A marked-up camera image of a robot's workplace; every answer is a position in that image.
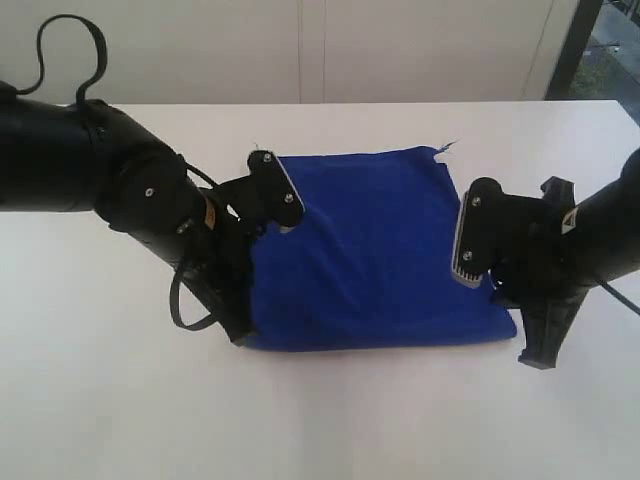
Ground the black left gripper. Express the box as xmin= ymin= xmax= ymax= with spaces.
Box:
xmin=134 ymin=189 xmax=257 ymax=345

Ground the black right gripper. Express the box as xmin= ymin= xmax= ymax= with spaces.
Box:
xmin=492 ymin=176 xmax=596 ymax=370

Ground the blue towel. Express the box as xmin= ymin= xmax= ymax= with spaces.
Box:
xmin=247 ymin=146 xmax=517 ymax=352

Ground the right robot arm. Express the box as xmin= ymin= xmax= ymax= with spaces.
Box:
xmin=492 ymin=151 xmax=639 ymax=370

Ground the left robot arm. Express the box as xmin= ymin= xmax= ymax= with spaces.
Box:
xmin=1 ymin=83 xmax=255 ymax=345

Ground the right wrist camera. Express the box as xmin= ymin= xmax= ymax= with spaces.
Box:
xmin=451 ymin=177 xmax=549 ymax=289

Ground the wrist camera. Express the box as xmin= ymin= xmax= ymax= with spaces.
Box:
xmin=451 ymin=177 xmax=549 ymax=289
xmin=215 ymin=150 xmax=305 ymax=233

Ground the right camera cable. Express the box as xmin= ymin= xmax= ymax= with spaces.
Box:
xmin=597 ymin=279 xmax=640 ymax=319

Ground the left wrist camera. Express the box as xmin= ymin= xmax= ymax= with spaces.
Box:
xmin=215 ymin=150 xmax=305 ymax=233

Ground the black window frame post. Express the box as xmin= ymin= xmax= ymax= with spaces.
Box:
xmin=544 ymin=0 xmax=603 ymax=101

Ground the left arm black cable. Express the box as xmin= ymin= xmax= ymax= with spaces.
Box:
xmin=12 ymin=14 xmax=109 ymax=106

